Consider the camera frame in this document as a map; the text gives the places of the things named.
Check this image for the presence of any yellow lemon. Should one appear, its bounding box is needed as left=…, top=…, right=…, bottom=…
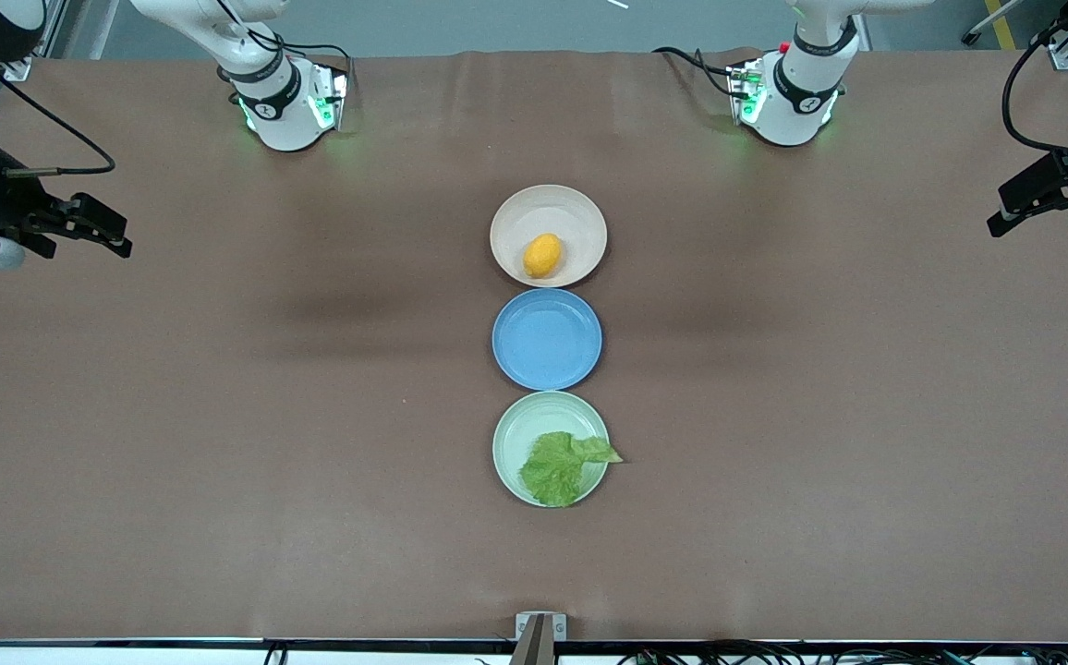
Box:
left=522, top=233, right=564, bottom=280

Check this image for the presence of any green lettuce leaf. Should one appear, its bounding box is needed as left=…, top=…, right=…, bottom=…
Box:
left=519, top=430, right=625, bottom=509

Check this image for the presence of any brown table cover sheet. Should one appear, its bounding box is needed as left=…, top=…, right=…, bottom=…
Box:
left=0, top=48, right=1068, bottom=645

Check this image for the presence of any beige round plate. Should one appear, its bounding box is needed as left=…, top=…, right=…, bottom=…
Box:
left=490, top=184, right=608, bottom=289

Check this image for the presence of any blue round plate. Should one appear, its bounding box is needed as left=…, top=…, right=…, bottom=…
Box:
left=492, top=288, right=603, bottom=392

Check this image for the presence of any pale green round plate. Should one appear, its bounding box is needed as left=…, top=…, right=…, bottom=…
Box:
left=492, top=391, right=611, bottom=509

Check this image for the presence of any aluminium profile bar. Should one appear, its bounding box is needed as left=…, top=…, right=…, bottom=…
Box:
left=508, top=617, right=556, bottom=665

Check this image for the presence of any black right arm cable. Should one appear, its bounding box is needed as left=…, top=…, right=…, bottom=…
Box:
left=0, top=60, right=117, bottom=177

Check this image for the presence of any black left base cable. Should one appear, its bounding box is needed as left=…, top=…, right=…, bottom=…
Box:
left=652, top=46, right=740, bottom=99

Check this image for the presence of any silver corner bracket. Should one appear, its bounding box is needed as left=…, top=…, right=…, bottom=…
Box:
left=515, top=611, right=568, bottom=642

